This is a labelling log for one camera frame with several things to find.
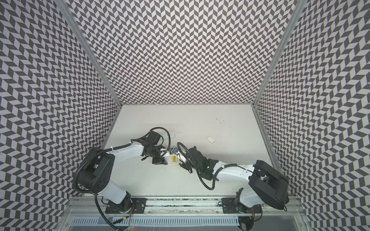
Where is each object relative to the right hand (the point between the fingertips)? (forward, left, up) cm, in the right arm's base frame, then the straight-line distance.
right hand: (181, 157), depth 82 cm
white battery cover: (+16, -19, -9) cm, 26 cm away
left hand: (+3, +11, -7) cm, 14 cm away
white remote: (+9, +9, +10) cm, 16 cm away
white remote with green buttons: (+1, +5, -5) cm, 7 cm away
